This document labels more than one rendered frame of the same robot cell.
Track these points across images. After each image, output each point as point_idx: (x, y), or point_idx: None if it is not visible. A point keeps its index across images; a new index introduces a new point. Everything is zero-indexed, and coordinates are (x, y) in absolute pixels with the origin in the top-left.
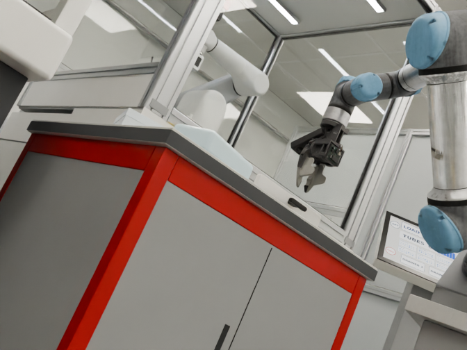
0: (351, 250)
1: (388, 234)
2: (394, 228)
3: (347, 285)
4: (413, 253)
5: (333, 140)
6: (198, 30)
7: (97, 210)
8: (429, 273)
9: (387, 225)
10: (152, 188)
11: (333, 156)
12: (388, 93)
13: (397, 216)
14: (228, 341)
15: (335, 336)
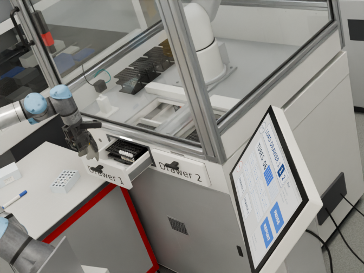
0: (218, 164)
1: (251, 142)
2: (259, 133)
3: None
4: (248, 172)
5: (67, 137)
6: (46, 71)
7: None
8: (241, 201)
9: (257, 129)
10: None
11: (72, 147)
12: (34, 117)
13: (271, 114)
14: (11, 265)
15: None
